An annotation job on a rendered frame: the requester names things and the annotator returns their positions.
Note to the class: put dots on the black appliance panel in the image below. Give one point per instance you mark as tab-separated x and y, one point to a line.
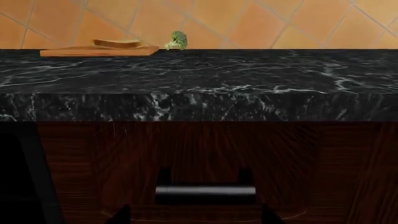
21	172

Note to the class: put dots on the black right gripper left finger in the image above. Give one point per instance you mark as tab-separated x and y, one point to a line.
122	216

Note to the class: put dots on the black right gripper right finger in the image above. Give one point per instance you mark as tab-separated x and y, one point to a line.
271	217

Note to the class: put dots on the black marble counter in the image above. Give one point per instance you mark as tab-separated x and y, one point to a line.
199	84

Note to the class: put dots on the slice of bread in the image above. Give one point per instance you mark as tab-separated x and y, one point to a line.
116	43

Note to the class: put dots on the dark wood cabinet drawer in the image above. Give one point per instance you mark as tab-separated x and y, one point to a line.
217	161

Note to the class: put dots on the green broccoli floret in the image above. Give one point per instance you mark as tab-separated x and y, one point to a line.
178	40

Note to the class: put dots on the wooden cutting board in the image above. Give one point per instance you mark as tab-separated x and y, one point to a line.
99	51

